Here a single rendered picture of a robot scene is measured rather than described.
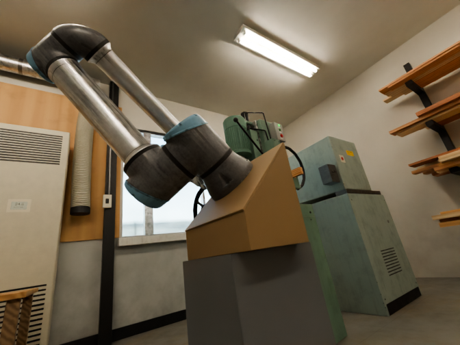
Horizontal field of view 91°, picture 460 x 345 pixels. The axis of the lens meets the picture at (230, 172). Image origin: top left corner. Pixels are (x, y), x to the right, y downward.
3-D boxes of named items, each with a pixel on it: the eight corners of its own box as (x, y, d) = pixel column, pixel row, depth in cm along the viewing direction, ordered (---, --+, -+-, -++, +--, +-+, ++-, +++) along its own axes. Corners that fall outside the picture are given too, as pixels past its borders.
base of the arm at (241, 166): (261, 157, 79) (242, 135, 77) (233, 194, 68) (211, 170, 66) (231, 172, 94) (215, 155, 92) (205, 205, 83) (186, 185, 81)
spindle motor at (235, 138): (223, 160, 165) (218, 124, 176) (241, 163, 176) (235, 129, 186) (238, 150, 153) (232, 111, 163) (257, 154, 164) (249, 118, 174)
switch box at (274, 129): (272, 142, 178) (267, 125, 183) (280, 144, 184) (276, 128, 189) (278, 139, 173) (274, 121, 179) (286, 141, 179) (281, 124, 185)
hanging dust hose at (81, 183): (66, 216, 204) (79, 91, 252) (89, 215, 214) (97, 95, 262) (66, 212, 191) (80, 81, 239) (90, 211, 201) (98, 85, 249)
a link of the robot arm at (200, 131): (233, 147, 72) (194, 104, 69) (194, 183, 72) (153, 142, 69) (227, 146, 87) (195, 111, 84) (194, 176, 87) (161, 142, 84)
